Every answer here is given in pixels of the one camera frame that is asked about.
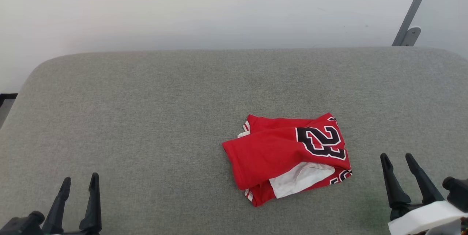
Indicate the black floor frame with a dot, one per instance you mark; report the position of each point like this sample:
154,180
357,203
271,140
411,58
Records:
7,99

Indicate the grey fabric sofa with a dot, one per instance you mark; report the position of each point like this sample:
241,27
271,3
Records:
146,118

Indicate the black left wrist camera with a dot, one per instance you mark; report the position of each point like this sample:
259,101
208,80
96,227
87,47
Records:
22,226

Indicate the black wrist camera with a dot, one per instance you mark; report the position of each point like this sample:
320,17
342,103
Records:
457,193
22,226

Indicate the red Bulls 23 jersey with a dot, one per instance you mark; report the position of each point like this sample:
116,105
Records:
278,154

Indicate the grey metal bar with bracket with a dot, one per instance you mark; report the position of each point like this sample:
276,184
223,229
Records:
413,12

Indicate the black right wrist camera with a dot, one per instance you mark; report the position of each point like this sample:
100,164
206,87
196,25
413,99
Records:
457,193

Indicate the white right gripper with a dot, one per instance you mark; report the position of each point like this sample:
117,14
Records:
424,218

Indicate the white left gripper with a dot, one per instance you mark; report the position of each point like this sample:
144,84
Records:
73,232

